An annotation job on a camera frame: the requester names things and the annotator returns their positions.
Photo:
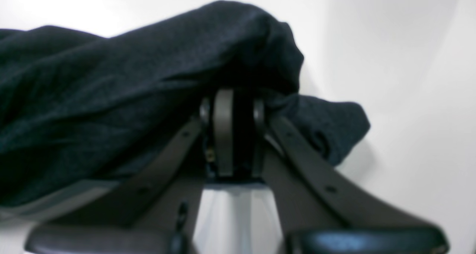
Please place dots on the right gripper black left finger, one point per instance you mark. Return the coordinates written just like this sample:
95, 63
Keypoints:
105, 226

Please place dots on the black long-sleeve shirt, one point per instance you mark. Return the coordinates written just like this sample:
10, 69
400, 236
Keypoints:
74, 105

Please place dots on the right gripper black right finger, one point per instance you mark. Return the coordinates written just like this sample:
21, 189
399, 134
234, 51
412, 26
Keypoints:
322, 212

